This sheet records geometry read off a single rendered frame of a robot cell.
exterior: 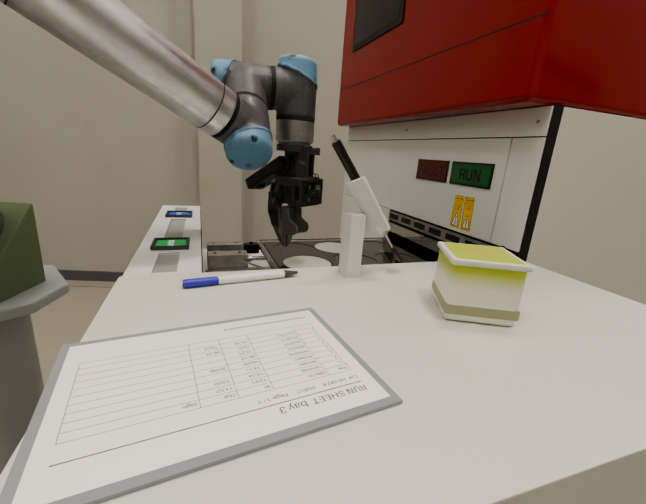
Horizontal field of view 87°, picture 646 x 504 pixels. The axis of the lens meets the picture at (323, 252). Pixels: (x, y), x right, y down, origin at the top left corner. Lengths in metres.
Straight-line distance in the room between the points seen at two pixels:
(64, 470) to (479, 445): 0.22
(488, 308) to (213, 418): 0.27
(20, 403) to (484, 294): 0.91
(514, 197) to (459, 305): 0.37
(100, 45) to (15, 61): 2.87
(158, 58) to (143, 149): 2.45
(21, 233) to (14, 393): 0.33
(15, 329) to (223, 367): 0.69
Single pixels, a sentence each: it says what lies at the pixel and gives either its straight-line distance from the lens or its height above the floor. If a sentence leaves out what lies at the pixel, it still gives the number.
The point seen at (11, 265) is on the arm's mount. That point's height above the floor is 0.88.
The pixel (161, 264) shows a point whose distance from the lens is 0.53.
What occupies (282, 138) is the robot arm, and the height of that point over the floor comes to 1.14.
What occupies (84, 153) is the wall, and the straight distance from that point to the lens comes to 3.14.
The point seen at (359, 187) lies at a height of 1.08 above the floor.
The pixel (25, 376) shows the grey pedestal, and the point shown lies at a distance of 0.98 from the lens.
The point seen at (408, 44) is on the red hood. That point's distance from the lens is 0.98.
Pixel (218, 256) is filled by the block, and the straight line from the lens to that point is 0.72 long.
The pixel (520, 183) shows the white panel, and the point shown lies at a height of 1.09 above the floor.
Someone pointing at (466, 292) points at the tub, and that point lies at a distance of 0.37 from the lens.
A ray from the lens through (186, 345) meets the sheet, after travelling 0.30.
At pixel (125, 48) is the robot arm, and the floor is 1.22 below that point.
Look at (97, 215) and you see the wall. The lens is 3.17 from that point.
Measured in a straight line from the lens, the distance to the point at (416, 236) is 0.90.
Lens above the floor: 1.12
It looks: 16 degrees down
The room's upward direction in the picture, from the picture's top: 4 degrees clockwise
